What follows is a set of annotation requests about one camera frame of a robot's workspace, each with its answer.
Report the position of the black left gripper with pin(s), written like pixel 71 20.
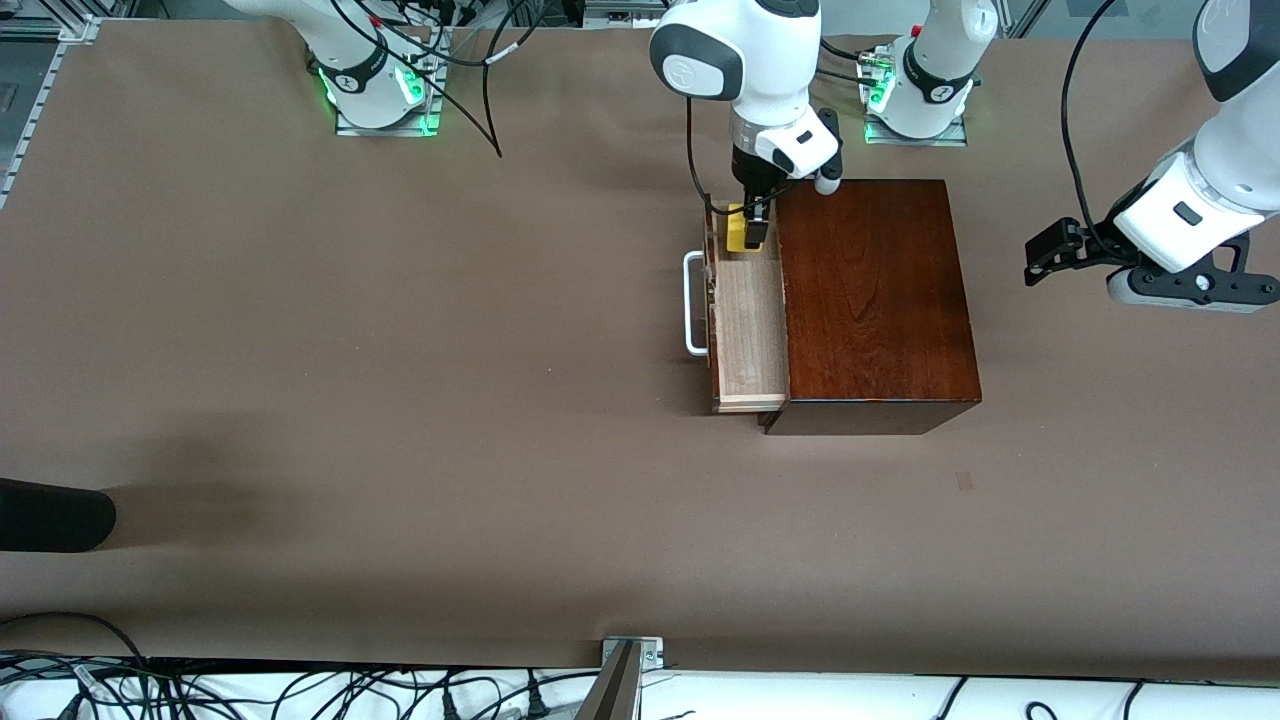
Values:
pixel 1092 245

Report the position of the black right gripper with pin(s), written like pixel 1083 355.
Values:
pixel 752 185

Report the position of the yellow cube block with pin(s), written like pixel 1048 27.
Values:
pixel 735 236

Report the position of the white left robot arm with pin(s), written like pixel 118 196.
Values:
pixel 1240 150

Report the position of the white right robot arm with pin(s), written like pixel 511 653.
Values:
pixel 750 60

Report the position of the dark brown wooden cabinet box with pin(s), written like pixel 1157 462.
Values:
pixel 880 300

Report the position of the silver equipment box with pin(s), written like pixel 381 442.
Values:
pixel 625 14

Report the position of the brown table cover sheet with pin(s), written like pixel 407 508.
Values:
pixel 400 400

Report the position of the grey aluminium beam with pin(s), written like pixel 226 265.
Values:
pixel 612 690

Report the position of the black ribbed cylinder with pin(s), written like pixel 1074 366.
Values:
pixel 55 515

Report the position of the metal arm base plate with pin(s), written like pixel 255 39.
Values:
pixel 915 141
pixel 385 130

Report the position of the small metal bracket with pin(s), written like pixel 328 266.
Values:
pixel 648 652

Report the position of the perforated aluminium rail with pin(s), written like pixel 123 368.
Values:
pixel 40 110

